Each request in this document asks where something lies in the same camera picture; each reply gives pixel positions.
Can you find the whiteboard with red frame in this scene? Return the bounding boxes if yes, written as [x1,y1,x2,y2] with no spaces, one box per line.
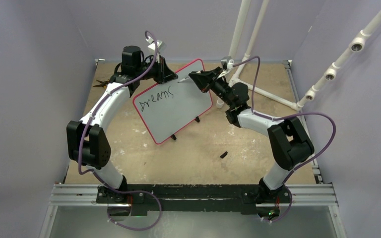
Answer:
[132,59,213,144]

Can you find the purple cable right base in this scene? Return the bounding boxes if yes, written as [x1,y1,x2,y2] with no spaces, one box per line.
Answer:
[257,193,295,224]

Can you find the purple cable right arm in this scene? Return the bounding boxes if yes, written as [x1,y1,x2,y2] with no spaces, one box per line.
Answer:
[232,56,337,188]

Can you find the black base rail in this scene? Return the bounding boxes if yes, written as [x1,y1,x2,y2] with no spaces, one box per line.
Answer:
[96,184,291,217]

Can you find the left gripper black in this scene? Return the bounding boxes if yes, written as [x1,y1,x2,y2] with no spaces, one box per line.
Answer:
[136,56,178,85]

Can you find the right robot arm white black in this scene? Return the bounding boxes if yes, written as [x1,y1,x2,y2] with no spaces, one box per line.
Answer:
[189,67,315,202]

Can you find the purple cable base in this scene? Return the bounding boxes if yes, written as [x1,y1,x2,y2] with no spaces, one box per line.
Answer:
[107,189,163,231]
[257,193,295,224]

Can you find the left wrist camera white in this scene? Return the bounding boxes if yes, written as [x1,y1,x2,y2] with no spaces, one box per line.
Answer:
[146,37,166,62]

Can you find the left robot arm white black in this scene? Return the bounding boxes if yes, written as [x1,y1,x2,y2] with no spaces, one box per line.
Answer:
[66,40,178,203]

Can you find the aluminium table frame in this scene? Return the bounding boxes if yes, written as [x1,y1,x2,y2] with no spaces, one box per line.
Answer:
[39,59,346,238]

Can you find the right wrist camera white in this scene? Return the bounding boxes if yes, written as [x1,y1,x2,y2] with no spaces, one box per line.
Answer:
[218,56,234,78]

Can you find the yellow black pliers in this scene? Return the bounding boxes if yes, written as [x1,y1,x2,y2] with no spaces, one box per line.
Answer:
[92,80,109,88]

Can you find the black marker cap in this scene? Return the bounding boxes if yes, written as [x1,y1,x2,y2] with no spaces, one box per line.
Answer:
[219,151,228,159]

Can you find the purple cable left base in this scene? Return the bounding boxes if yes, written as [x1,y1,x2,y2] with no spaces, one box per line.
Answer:
[107,189,163,231]

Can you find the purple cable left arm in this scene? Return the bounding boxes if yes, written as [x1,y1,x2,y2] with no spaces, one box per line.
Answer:
[77,30,159,194]

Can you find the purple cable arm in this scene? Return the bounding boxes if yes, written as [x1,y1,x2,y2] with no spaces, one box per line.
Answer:
[77,30,159,194]
[232,56,337,188]

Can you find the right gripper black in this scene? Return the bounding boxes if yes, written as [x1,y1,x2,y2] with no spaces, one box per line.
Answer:
[190,67,235,108]

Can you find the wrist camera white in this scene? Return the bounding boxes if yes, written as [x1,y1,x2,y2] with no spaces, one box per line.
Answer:
[146,37,166,62]
[218,56,234,78]

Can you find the white pipe rail with fittings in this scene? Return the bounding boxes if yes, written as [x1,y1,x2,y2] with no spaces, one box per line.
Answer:
[304,0,381,103]

